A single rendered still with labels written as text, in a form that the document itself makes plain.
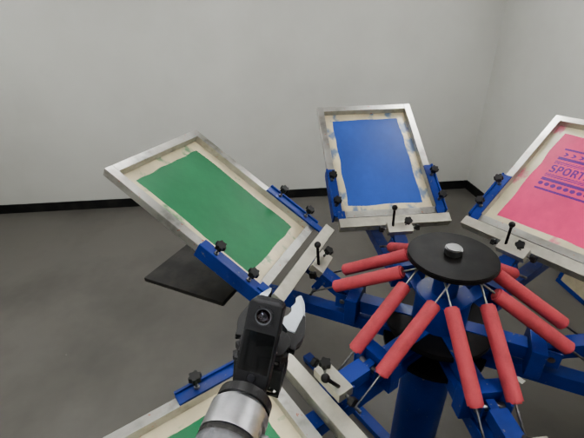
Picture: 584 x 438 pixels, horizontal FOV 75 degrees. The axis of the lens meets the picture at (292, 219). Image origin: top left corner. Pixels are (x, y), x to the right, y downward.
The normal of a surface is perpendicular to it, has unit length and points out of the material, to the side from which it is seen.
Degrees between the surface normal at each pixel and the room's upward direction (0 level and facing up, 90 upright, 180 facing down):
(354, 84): 90
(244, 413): 26
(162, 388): 0
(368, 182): 32
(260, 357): 62
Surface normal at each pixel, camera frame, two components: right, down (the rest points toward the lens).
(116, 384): -0.01, -0.88
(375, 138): 0.04, -0.49
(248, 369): -0.17, 0.00
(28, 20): 0.10, 0.48
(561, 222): -0.44, -0.59
